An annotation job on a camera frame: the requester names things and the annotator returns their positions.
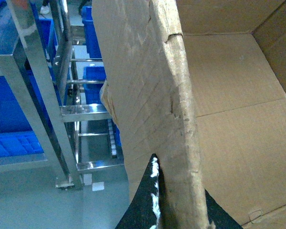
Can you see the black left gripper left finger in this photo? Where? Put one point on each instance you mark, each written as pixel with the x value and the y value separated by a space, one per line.
pixel 146 208

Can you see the large cardboard box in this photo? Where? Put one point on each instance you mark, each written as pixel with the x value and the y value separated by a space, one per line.
pixel 201 84

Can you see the stainless steel roller shelf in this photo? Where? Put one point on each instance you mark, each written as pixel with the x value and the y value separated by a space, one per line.
pixel 40 68

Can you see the blue plastic bin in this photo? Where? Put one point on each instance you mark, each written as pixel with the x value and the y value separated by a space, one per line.
pixel 92 45
pixel 16 135

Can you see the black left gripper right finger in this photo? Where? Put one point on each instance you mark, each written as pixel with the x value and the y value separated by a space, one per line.
pixel 218 216

